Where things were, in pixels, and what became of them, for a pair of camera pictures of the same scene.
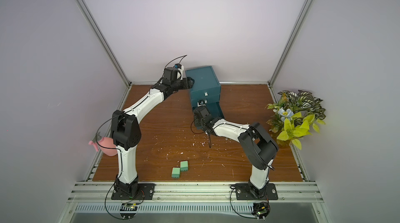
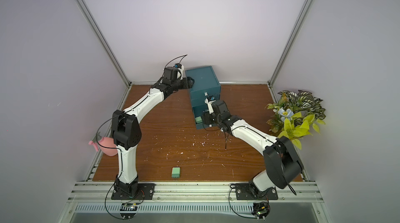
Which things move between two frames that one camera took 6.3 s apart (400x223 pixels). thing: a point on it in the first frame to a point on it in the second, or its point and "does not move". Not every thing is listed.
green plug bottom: (175, 172) does not move
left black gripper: (187, 82) does not move
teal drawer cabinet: (207, 90) does not move
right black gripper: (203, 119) to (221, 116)
